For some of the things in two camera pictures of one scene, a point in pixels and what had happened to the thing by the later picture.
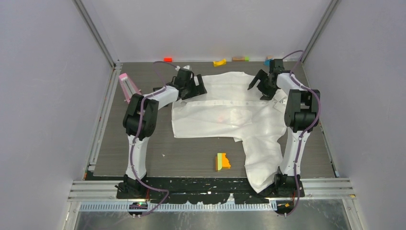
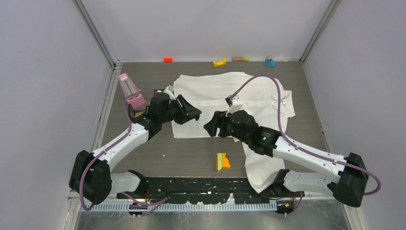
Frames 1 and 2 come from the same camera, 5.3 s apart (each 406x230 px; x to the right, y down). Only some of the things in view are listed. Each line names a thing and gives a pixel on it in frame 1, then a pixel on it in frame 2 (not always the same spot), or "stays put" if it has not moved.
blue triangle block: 267,62 stays put
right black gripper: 268,94 to 212,126
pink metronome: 128,87 stays put
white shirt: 236,105 stays put
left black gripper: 197,91 to 190,112
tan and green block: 241,59 stays put
